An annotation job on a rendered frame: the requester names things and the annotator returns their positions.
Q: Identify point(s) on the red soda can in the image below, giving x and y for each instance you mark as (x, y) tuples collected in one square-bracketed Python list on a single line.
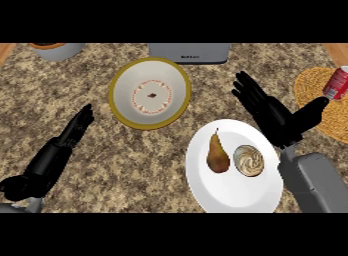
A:
[(340, 83)]

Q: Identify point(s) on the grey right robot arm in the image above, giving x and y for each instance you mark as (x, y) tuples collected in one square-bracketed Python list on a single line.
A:
[(315, 183)]

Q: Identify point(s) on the brown pear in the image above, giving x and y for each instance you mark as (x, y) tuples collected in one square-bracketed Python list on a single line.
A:
[(218, 156)]

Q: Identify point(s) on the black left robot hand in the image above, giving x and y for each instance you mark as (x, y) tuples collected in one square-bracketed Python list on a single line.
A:
[(48, 160)]

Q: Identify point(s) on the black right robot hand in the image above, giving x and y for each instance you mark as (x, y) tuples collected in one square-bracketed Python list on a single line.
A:
[(271, 111)]

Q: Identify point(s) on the white plate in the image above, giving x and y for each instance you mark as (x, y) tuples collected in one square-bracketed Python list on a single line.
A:
[(231, 190)]

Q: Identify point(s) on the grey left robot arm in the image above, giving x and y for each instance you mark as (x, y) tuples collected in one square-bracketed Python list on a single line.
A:
[(20, 206)]

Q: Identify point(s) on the grey appliance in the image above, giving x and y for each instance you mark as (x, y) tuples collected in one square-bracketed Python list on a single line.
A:
[(189, 52)]

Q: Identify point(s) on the grey pot with orange rim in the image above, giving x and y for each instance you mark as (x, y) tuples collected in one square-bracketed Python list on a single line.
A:
[(58, 50)]

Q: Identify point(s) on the round woven yellow placemat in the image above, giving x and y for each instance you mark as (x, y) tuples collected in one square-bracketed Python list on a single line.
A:
[(342, 116)]

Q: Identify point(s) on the cream swirl cupcake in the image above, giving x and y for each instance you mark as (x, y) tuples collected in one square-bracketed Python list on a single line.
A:
[(249, 160)]

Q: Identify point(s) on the white bowl with yellow rim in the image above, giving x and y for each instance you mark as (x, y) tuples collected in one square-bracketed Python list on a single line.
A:
[(150, 93)]

